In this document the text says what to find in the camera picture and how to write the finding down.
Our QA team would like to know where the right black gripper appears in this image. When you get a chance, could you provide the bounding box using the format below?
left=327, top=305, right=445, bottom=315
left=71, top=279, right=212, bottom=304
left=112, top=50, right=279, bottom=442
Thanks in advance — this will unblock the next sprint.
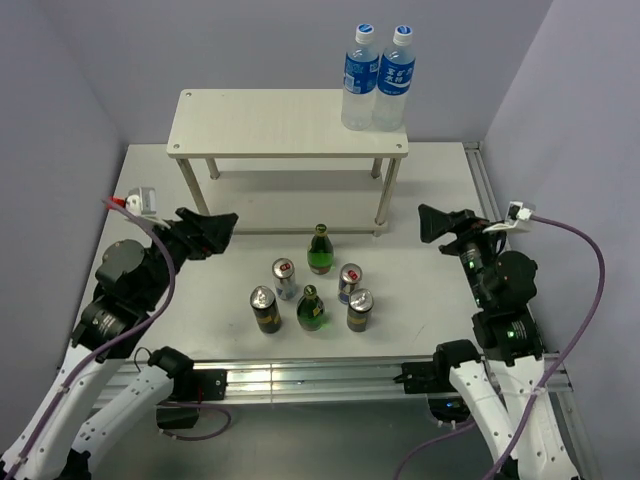
left=418, top=203, right=511, bottom=308

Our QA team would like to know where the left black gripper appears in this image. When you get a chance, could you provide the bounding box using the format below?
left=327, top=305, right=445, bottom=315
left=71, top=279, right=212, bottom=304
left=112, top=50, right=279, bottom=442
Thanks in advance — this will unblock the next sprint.
left=142, top=205, right=238, bottom=307

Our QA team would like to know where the silver blue can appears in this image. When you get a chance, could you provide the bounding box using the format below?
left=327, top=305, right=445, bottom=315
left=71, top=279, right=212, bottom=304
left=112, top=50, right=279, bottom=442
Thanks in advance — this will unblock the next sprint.
left=338, top=263, right=362, bottom=305
left=272, top=257, right=297, bottom=300

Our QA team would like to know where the black gold can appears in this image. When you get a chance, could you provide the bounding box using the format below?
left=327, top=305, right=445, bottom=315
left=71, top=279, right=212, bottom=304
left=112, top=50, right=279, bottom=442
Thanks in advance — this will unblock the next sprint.
left=249, top=286, right=282, bottom=334
left=347, top=288, right=374, bottom=333

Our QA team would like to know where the green glass bottle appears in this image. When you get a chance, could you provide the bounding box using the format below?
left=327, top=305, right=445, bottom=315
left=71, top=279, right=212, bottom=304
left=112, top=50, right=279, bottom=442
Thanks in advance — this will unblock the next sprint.
left=296, top=284, right=325, bottom=331
left=307, top=223, right=334, bottom=275

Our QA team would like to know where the green glass bottle front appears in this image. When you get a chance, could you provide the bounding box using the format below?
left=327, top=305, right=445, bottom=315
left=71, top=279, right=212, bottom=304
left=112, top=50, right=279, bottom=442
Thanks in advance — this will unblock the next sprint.
left=296, top=284, right=325, bottom=331

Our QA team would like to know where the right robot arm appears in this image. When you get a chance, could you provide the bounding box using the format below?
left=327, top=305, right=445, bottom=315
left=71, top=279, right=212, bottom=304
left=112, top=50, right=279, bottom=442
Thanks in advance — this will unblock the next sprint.
left=418, top=201, right=580, bottom=479

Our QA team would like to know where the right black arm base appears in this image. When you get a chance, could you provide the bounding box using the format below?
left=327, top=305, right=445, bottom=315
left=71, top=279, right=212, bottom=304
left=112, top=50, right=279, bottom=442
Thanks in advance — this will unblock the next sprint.
left=393, top=361, right=470, bottom=423

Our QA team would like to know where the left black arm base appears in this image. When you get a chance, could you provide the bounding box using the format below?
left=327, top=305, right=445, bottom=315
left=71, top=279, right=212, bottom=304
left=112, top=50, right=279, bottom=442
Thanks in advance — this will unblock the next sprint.
left=156, top=369, right=227, bottom=431

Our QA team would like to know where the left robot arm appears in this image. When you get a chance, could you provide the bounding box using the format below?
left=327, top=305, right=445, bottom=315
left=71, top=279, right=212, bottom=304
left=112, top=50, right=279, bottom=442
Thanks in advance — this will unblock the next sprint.
left=1, top=202, right=238, bottom=479

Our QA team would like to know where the white two-tier shelf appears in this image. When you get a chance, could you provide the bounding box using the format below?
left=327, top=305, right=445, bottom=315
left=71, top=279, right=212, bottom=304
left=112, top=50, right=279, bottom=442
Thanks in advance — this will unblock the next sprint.
left=166, top=89, right=409, bottom=235

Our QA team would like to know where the right blue label water bottle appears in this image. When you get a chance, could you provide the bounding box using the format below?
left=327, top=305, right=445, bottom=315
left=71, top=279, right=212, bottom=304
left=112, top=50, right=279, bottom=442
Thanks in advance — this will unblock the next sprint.
left=372, top=25, right=416, bottom=131

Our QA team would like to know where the blue label water bottle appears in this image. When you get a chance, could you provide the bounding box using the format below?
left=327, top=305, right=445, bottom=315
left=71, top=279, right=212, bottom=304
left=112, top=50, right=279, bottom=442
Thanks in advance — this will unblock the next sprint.
left=372, top=25, right=416, bottom=131
left=341, top=23, right=380, bottom=131

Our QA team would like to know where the left blue label water bottle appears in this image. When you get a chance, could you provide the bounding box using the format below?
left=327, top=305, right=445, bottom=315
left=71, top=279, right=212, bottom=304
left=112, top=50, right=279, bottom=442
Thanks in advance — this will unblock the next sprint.
left=341, top=23, right=380, bottom=131

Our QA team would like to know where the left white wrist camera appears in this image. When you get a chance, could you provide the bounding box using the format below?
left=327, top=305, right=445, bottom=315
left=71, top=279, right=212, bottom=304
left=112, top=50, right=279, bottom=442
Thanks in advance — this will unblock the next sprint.
left=125, top=187, right=162, bottom=223

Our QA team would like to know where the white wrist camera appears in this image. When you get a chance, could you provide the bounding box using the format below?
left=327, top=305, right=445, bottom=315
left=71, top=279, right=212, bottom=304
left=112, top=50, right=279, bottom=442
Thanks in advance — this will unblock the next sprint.
left=125, top=187, right=162, bottom=223
left=483, top=201, right=536, bottom=234

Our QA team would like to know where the aluminium right side rail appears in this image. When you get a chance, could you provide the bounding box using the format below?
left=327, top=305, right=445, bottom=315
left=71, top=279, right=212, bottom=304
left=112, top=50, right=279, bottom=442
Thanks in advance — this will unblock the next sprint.
left=462, top=142, right=501, bottom=221

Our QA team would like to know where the aluminium rail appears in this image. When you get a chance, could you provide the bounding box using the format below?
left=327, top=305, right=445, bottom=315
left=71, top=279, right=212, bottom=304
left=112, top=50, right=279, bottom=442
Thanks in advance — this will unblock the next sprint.
left=89, top=354, right=574, bottom=406
left=462, top=142, right=501, bottom=221

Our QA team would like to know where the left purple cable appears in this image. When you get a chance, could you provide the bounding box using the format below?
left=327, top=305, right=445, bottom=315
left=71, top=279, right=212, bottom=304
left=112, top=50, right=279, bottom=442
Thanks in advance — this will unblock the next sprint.
left=0, top=198, right=177, bottom=476

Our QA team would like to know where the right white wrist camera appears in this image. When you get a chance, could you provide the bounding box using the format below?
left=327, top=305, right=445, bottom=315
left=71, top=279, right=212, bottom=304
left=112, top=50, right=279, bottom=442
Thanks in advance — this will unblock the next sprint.
left=483, top=201, right=536, bottom=234

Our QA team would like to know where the aluminium front rail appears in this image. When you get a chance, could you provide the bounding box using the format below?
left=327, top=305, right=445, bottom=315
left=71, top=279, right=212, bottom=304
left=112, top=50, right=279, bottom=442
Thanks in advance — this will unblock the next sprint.
left=89, top=354, right=574, bottom=406

